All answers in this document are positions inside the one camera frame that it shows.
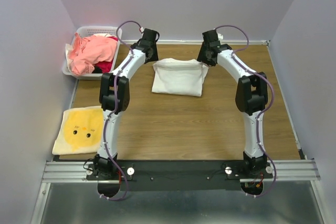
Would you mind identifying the white floral print t-shirt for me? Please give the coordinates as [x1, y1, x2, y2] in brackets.
[152, 58, 208, 97]

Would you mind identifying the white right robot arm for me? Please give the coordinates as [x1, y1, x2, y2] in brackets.
[197, 30, 268, 178]

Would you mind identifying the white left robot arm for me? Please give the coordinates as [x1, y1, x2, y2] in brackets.
[93, 28, 160, 179]

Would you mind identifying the red garment in basket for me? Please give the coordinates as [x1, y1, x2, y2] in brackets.
[92, 34, 118, 73]

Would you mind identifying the pink t-shirt in basket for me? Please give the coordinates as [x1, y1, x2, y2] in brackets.
[66, 33, 113, 76]

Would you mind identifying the white plastic laundry basket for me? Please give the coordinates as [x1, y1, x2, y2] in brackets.
[62, 26, 122, 80]

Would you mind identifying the folded yellow chick t-shirt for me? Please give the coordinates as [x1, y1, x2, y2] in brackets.
[52, 106, 104, 155]

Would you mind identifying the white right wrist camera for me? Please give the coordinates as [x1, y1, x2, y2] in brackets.
[217, 33, 224, 40]

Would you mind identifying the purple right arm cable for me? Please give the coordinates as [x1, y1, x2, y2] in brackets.
[214, 25, 277, 200]

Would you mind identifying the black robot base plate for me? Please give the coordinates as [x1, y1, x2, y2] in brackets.
[83, 159, 273, 193]

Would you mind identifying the aluminium front rail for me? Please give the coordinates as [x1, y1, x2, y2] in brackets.
[41, 159, 320, 183]

